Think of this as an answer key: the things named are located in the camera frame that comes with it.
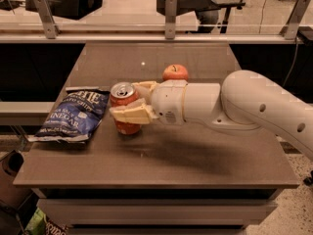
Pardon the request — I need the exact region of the red coke can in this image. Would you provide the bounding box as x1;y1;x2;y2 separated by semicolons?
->
110;82;141;135

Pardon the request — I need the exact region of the dark snack bag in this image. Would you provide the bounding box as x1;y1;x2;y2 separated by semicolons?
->
45;219;67;235

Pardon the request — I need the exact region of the black cable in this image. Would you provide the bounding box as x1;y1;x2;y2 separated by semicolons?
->
282;39;301;88

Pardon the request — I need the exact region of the brown bin with hole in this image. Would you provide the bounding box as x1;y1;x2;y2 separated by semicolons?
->
0;150;31;212

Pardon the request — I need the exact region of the middle metal rail bracket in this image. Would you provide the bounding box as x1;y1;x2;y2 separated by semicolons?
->
164;0;177;39

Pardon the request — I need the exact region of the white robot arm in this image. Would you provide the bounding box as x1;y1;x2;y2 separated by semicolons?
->
110;70;313;160

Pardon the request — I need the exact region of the grey drawer cabinet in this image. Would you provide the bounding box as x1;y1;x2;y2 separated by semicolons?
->
38;199;277;235

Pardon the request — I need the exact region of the green snack bag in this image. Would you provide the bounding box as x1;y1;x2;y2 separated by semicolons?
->
23;208;46;235

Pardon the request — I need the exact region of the right metal rail bracket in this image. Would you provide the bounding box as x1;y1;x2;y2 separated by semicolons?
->
280;0;311;40

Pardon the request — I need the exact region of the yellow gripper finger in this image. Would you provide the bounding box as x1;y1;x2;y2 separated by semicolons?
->
132;81;158;104
110;98;158;124

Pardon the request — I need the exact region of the black office chair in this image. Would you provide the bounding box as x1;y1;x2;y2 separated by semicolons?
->
156;0;282;34

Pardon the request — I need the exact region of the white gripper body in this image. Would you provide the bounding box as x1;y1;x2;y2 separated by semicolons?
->
151;79;188;125

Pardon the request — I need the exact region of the metal rail bracket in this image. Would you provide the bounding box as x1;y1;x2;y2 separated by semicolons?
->
280;0;311;40
33;0;59;39
164;0;177;39

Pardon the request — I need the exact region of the blue chip bag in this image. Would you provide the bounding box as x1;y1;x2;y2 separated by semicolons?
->
28;89;110;142

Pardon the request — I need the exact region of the left metal rail bracket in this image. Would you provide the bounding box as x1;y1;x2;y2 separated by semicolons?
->
33;0;59;39

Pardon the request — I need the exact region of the red apple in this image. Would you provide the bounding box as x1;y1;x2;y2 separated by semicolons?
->
162;64;189;80

